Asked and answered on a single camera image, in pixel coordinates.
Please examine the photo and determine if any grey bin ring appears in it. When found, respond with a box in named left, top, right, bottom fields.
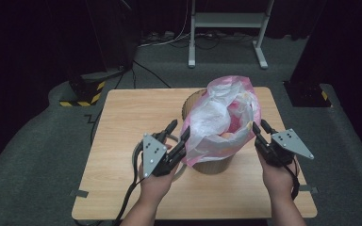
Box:
left=131, top=133, right=189, bottom=183

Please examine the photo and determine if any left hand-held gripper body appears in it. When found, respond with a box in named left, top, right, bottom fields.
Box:
left=141, top=131, right=183, bottom=179

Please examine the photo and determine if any black base with hazard stripes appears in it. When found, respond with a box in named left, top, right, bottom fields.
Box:
left=58, top=74, right=107, bottom=107

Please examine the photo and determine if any black base with yellow mark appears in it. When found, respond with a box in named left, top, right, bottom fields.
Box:
left=283, top=80, right=334, bottom=108

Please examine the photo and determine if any black floor cable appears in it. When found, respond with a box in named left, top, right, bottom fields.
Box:
left=132, top=60, right=173, bottom=89

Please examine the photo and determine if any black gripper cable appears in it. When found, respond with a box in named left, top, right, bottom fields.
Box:
left=112, top=140, right=144, bottom=226
left=284, top=158, right=302, bottom=202

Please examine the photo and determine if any pink printed plastic bag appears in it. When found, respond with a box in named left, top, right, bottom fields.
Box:
left=180, top=74, right=262, bottom=168

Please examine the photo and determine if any person's left hand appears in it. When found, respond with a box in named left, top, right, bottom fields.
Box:
left=138, top=143, right=179, bottom=204

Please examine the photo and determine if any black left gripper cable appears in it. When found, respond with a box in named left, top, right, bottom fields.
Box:
left=112, top=140, right=144, bottom=226

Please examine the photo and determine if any white floor cable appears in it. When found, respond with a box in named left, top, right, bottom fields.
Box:
left=138, top=0, right=192, bottom=49

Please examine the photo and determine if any grey power strip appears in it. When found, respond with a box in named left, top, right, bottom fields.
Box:
left=140, top=30, right=175, bottom=43

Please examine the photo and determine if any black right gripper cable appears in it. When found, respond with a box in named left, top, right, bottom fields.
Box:
left=284, top=158, right=302, bottom=202

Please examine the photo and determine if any white metal stand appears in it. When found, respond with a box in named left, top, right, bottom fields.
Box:
left=188, top=0, right=276, bottom=70

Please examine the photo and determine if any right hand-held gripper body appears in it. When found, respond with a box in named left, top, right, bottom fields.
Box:
left=255, top=128, right=315, bottom=168

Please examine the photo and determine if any black cable beside table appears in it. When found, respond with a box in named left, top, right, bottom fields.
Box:
left=84, top=107, right=105, bottom=147

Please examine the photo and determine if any transparent ribbed trash bin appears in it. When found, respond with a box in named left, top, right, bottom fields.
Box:
left=181, top=88, right=235, bottom=175

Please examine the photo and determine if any grey tape piece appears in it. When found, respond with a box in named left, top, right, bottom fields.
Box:
left=299, top=184, right=319, bottom=194
left=70, top=189, right=90, bottom=199

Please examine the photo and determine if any person's right hand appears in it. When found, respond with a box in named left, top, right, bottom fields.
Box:
left=257, top=150, right=301, bottom=201

